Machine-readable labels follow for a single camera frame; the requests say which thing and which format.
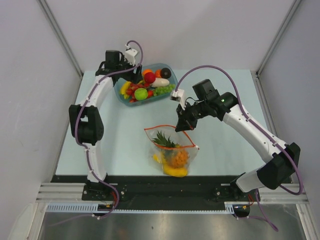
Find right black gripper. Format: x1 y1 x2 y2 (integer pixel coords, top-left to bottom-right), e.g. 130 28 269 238
175 99 209 132

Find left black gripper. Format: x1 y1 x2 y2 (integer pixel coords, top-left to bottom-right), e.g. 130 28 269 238
116 55 144 85

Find clear zip top bag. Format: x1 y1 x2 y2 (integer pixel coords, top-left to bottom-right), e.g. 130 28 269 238
144 124 200 178

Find green toy leafy vegetable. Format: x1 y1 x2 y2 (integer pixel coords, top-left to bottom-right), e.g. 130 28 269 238
152 131 189 168

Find orange yellow toy mango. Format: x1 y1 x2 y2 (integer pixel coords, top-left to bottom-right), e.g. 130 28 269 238
163 165 188 178

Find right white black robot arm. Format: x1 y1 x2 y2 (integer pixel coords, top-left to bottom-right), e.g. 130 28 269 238
170 79 301 201

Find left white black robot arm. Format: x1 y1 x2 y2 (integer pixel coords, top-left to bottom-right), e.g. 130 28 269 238
68 47 142 183

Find toy orange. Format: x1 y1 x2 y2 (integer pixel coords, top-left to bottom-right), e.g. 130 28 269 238
142 69 153 76

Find red toy apple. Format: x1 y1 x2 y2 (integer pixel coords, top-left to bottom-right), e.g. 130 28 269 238
144 72 156 84

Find yellow toy bananas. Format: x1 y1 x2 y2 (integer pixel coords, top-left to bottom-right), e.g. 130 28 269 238
120 81 144 95

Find green toy apple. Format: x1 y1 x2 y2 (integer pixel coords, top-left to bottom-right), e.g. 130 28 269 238
134 88 148 101

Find small orange toy fruit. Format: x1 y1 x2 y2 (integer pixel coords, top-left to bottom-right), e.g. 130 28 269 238
154 69 162 78

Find teal plastic fruit tray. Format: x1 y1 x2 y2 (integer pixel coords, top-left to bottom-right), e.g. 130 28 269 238
113 62 179 107

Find white toy mushroom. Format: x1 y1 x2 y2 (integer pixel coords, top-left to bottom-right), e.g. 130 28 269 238
151 77 170 88

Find green toy grapes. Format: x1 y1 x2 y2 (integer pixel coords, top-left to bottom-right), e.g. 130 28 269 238
153 84 176 96

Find dark purple toy fruit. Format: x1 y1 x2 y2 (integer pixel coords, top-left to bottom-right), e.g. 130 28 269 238
160 67 172 79

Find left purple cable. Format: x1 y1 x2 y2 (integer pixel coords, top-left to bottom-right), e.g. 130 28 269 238
47 39 144 227

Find purple cable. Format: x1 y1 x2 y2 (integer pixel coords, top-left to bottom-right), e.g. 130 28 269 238
47 39 144 227
174 64 305 232

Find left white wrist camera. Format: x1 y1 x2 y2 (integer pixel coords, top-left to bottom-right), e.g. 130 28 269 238
124 44 139 66

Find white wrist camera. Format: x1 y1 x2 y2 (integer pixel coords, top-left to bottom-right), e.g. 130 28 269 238
124 44 139 66
170 89 186 110

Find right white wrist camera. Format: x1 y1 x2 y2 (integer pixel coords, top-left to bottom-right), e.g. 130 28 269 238
170 89 186 110

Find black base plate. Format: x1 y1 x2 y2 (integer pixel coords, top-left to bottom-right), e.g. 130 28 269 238
51 175 256 211

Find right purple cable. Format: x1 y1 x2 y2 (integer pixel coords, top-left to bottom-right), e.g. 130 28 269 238
174 64 305 232

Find white slotted cable duct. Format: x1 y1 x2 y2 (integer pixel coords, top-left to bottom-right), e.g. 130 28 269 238
45 201 251 214

